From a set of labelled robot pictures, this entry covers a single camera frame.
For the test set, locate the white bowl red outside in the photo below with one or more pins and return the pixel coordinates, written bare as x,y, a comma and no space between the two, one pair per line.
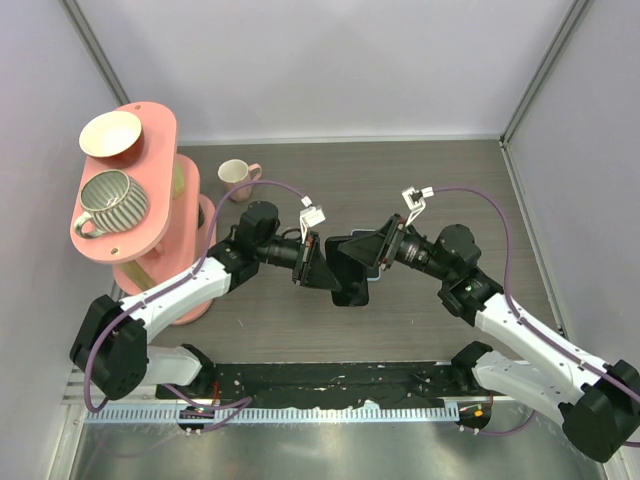
114,139

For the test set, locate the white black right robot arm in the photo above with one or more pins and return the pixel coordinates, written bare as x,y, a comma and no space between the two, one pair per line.
595,403

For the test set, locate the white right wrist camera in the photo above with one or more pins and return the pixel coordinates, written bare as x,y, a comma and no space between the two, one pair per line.
416,201

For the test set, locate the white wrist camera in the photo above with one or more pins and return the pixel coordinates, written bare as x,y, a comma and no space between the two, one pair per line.
310,216
416,201

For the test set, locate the grey striped mug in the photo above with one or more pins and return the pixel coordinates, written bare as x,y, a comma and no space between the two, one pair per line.
112,201

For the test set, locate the aluminium frame rail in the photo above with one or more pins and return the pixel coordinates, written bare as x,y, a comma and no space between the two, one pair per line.
155,405

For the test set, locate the black phone case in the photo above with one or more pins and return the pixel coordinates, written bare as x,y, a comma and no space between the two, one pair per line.
350,274

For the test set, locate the pink mug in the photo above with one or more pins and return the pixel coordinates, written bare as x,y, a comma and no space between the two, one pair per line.
235,172

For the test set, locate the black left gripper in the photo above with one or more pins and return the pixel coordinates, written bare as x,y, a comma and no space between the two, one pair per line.
314,270

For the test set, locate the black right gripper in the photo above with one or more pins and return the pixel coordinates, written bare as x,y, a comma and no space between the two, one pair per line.
380,247

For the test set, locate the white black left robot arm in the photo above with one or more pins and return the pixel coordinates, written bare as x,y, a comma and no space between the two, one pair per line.
113,347

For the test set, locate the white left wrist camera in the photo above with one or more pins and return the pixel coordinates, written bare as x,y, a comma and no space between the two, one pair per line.
310,216

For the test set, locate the pink tiered shelf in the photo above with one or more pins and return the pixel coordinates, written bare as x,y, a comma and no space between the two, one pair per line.
177,227

